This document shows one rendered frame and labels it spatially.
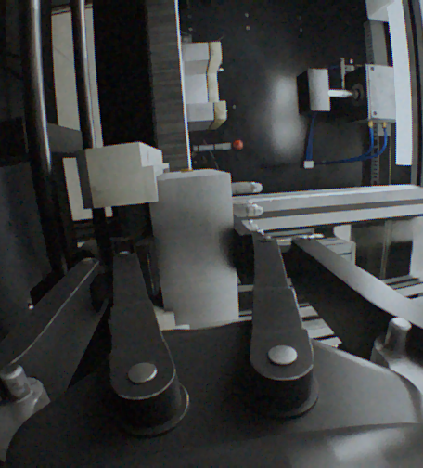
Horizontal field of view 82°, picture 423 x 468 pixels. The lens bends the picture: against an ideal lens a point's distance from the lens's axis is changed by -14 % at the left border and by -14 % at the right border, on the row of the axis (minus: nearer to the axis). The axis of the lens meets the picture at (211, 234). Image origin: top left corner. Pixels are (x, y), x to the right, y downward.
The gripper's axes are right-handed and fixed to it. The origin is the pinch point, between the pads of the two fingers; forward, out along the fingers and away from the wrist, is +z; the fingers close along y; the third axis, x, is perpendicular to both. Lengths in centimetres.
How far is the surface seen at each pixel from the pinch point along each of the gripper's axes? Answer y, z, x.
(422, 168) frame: 38.6, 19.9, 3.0
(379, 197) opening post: 28.4, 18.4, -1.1
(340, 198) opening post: 21.5, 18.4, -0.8
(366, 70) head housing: 39, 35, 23
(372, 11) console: 47, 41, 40
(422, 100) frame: 38.6, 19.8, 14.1
